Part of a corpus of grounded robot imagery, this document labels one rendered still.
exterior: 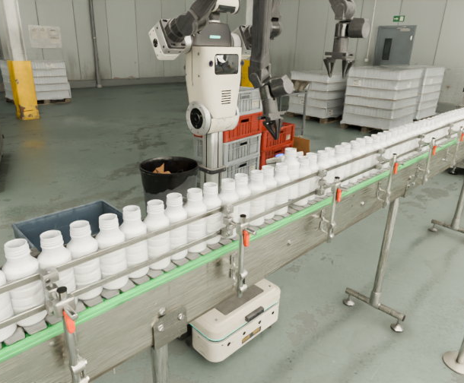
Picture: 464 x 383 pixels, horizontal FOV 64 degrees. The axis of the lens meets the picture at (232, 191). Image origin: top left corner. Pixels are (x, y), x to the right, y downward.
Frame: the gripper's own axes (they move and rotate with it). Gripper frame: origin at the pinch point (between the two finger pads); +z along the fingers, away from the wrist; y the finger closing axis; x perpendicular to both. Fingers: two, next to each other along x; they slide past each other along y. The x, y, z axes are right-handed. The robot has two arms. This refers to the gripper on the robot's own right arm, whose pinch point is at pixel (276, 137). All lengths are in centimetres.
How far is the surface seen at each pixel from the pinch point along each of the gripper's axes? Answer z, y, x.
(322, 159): 11.0, -0.1, -18.4
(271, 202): 18.7, -28.4, -16.7
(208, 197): 11, -52, -17
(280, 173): 10.8, -23.4, -18.3
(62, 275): 16, -92, -18
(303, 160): 9.1, -11.6, -19.2
